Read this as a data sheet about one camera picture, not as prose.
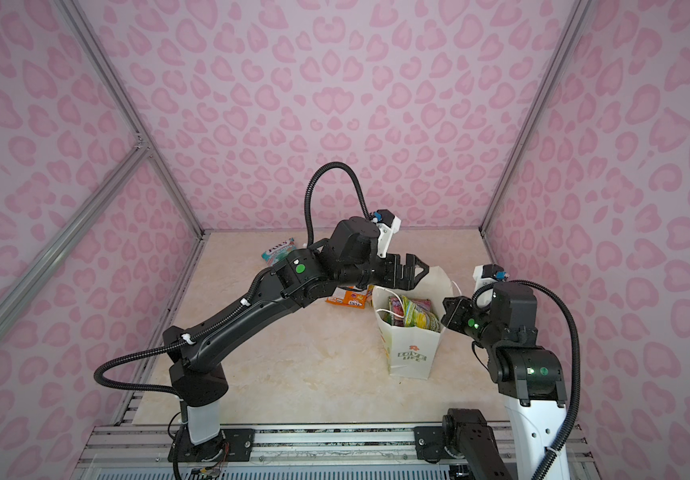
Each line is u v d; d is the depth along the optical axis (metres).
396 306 0.81
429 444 0.72
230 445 0.72
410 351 0.75
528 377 0.40
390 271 0.55
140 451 0.74
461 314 0.56
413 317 0.75
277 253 1.09
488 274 0.55
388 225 0.56
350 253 0.47
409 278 0.54
